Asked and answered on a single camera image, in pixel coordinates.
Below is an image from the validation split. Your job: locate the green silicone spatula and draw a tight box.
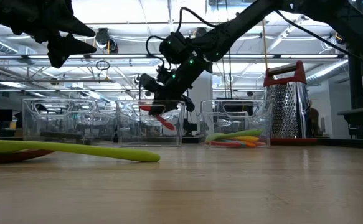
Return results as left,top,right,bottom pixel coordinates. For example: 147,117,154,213
204,128,265,144

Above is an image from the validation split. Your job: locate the black ceiling-mounted camera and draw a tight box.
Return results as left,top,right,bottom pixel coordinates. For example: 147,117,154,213
95,27,119,54

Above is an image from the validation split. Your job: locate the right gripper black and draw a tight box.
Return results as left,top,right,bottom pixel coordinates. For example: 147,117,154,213
148,55,214,117

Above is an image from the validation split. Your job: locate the black aluminium table frame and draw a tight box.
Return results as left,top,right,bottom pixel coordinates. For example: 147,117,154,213
316,43,363,149

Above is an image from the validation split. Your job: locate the lime green silicone spoon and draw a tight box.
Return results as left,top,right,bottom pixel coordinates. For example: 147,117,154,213
0,139,162,164

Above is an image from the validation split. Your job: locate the orange silicone spatula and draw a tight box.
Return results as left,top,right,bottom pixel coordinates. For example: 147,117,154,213
224,139,268,148

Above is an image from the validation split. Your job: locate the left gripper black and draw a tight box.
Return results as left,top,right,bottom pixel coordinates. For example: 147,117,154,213
0,0,98,70

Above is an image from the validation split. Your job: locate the red-handled steel box grater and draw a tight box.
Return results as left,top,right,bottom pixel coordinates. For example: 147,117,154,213
263,60,318,146

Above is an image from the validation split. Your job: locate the yellow silicone spatula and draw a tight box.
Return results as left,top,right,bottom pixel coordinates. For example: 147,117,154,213
229,135,261,142

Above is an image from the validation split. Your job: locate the clear plastic bin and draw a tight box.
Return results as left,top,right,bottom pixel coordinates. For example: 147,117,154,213
199,98,275,149
21,97,119,146
115,98,187,148

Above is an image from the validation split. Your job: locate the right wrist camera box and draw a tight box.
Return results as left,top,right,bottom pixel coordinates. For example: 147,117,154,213
138,73,164,94

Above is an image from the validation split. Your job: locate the red silicone spatula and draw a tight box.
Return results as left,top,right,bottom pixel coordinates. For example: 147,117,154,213
206,141,247,148

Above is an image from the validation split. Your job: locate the grey side desk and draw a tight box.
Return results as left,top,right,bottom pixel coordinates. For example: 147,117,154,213
336,105,363,139

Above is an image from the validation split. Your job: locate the person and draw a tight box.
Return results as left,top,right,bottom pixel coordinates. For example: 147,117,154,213
308,99,323,138

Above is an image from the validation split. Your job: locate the yellow hanging cable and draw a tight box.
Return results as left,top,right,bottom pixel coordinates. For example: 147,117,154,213
261,17,268,72

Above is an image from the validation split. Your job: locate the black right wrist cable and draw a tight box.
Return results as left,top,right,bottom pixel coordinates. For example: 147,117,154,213
145,6,218,69

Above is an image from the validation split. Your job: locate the brown wooden spoon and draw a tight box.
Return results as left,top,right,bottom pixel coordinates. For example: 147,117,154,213
0,148,55,164

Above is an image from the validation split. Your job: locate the red silicone spoon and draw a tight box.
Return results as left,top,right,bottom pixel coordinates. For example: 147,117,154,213
138,104,177,132

